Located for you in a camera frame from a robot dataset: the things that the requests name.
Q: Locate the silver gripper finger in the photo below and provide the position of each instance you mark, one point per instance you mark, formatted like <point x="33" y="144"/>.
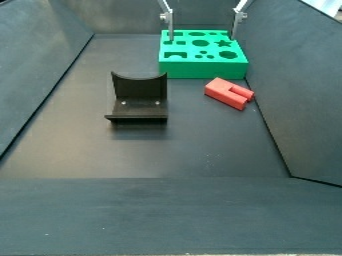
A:
<point x="167" y="17"/>
<point x="239" y="15"/>

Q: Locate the red square-circle object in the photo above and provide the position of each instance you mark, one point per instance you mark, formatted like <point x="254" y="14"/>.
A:
<point x="228" y="93"/>

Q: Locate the green shape-sorter fixture block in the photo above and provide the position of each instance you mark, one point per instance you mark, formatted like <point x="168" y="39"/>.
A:
<point x="200" y="54"/>

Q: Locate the black curved support bracket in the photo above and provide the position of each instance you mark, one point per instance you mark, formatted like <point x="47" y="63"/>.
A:
<point x="140" y="98"/>

